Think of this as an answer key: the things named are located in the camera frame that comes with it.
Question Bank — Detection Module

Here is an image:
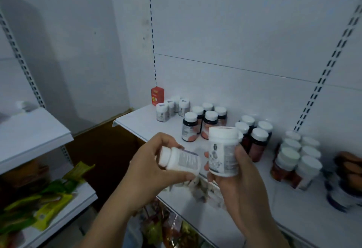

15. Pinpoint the pile of mixed packets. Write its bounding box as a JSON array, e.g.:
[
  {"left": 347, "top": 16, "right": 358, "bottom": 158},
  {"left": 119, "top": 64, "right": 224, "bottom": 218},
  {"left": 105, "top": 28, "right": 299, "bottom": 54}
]
[{"left": 133, "top": 199, "right": 218, "bottom": 248}]

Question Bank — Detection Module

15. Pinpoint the white metal shelf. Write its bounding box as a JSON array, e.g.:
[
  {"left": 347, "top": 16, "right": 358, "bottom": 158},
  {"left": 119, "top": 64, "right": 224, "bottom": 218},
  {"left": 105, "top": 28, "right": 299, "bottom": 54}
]
[
  {"left": 112, "top": 0, "right": 362, "bottom": 248},
  {"left": 0, "top": 2, "right": 99, "bottom": 248}
]

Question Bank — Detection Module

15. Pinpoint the white bottle pale label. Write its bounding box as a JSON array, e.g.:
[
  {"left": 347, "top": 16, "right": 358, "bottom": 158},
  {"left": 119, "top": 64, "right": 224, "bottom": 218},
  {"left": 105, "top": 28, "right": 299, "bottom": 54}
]
[{"left": 157, "top": 146, "right": 202, "bottom": 177}]

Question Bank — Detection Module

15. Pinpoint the pile of snack bags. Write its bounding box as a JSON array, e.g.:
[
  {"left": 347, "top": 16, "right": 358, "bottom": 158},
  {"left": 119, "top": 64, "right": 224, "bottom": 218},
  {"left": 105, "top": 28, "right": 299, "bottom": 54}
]
[{"left": 0, "top": 161, "right": 96, "bottom": 237}]

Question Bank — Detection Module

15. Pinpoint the red carton box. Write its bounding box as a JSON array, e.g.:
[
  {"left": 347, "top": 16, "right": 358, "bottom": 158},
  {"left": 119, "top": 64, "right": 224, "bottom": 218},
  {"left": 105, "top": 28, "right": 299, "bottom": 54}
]
[{"left": 150, "top": 86, "right": 165, "bottom": 107}]

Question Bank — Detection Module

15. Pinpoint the person's right hand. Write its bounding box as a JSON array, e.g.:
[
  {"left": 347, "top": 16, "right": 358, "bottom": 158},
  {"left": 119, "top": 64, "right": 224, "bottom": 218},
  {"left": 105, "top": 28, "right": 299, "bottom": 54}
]
[{"left": 203, "top": 144, "right": 273, "bottom": 237}]

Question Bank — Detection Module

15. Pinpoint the purple label brown-cap bottle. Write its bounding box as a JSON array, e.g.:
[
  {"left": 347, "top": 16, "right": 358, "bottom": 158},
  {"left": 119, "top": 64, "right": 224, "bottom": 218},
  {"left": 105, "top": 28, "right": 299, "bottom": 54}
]
[
  {"left": 325, "top": 171, "right": 362, "bottom": 213},
  {"left": 335, "top": 151, "right": 362, "bottom": 164},
  {"left": 333, "top": 160, "right": 362, "bottom": 178}
]

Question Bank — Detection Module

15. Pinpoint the person's left hand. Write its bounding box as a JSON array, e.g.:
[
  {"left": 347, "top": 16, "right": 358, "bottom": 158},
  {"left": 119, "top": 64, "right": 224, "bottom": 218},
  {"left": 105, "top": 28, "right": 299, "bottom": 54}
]
[{"left": 120, "top": 132, "right": 197, "bottom": 212}]

